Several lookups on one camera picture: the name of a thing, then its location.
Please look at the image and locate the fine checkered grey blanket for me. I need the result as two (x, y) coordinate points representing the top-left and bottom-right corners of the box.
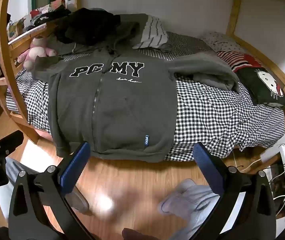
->
(142, 31), (216, 60)

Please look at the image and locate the red striped pillow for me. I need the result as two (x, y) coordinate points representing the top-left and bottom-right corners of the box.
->
(216, 50), (264, 73)

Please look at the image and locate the cluttered clothes pile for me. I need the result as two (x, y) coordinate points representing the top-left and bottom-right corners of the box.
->
(8, 1), (70, 39)

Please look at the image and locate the grey slipper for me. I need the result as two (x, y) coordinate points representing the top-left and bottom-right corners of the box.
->
(68, 187), (90, 214)

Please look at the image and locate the black cat print pillow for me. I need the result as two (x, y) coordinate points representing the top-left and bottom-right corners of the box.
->
(235, 66), (285, 110)

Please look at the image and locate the black garment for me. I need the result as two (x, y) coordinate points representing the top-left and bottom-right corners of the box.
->
(54, 7), (122, 46)

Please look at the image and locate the black white checkered bed sheet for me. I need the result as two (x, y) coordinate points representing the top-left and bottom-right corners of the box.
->
(6, 31), (285, 162)

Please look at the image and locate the grey zip hoodie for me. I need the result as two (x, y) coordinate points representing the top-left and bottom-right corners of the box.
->
(31, 20), (240, 163)

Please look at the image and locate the grey white striped pillow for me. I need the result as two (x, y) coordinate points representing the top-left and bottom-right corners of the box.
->
(119, 14), (169, 50)

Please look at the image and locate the white cable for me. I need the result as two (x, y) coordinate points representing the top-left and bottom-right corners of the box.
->
(234, 150), (266, 174)

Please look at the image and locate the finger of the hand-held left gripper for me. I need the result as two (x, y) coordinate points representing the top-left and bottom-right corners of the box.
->
(0, 130), (24, 155)

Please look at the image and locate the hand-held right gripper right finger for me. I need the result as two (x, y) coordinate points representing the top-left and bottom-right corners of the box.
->
(192, 142), (276, 240)

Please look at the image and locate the wooden bunk bed frame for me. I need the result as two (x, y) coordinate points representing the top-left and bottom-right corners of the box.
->
(8, 0), (285, 174)

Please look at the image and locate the white spotted pillow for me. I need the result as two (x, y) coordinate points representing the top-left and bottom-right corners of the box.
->
(202, 32), (245, 53)

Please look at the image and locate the wooden ladder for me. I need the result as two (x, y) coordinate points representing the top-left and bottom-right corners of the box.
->
(0, 0), (42, 144)

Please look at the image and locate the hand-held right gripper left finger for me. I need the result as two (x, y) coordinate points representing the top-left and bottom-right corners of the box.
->
(8, 141), (95, 240)

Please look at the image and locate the pink plush toy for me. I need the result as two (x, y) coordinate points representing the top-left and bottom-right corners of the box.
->
(18, 37), (57, 70)

